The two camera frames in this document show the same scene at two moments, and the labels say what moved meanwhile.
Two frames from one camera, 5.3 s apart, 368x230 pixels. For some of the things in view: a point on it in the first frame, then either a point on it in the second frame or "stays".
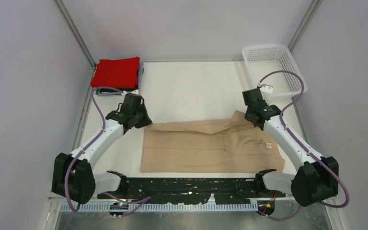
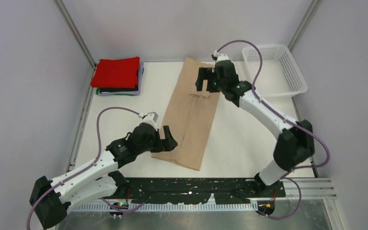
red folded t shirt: (121, 73) stays
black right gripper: (245, 116) -> (204, 74)
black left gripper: (146, 121) -> (163, 144)
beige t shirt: (230, 144) -> (189, 114)
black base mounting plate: (183, 190) stays
